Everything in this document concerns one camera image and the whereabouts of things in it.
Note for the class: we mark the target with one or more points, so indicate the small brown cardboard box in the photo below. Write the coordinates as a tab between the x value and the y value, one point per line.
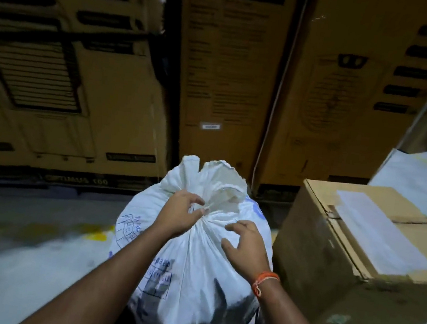
313	265

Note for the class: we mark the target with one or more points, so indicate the large carton with text panel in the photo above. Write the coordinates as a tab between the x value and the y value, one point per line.
232	73

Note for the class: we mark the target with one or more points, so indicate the large carton with cabinet drawing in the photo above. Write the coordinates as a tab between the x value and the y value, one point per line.
118	117

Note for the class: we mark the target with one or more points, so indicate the person's right hand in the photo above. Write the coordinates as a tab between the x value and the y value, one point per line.
250	256

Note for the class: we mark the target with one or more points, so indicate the white woven sack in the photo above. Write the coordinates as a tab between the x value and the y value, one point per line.
198	282

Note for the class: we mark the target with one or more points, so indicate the person's left hand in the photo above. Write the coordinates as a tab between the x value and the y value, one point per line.
176	215

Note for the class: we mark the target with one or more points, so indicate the large carton with fan drawing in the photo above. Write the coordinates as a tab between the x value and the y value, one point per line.
338	124

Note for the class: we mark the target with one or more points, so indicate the white barcode sticker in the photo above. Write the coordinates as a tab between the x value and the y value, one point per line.
211	126

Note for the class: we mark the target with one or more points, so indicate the person's left forearm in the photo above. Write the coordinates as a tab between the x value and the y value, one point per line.
105	286

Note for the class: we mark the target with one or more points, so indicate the clear plastic container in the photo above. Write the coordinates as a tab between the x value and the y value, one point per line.
379	234

